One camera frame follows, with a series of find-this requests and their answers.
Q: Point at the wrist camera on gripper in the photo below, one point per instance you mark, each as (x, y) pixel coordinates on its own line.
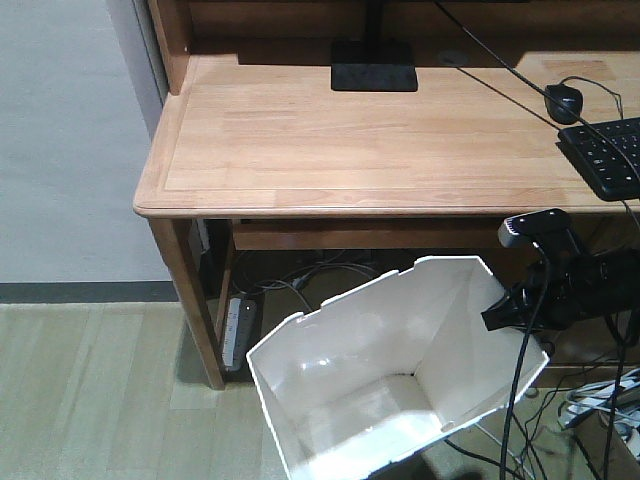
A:
(548, 230)

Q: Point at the grey power strip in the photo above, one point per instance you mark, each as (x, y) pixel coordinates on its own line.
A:
(240, 318)

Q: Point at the black computer monitor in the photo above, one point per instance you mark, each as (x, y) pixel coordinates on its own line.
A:
(398, 38)

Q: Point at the black computer mouse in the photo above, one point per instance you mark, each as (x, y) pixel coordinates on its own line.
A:
(563, 103)

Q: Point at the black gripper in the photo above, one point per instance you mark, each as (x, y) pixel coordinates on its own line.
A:
(554, 296)

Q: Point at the white power strip right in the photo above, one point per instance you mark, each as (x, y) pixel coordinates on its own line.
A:
(597, 398)

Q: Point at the black keyboard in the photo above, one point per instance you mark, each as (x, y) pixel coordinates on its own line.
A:
(607, 159)

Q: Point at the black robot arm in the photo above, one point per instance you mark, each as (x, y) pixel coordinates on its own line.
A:
(622, 285)

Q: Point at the white plastic trash bin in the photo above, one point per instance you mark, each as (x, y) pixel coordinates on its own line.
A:
(386, 369)

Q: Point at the wooden desk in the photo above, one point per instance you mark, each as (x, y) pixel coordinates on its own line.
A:
(252, 136)

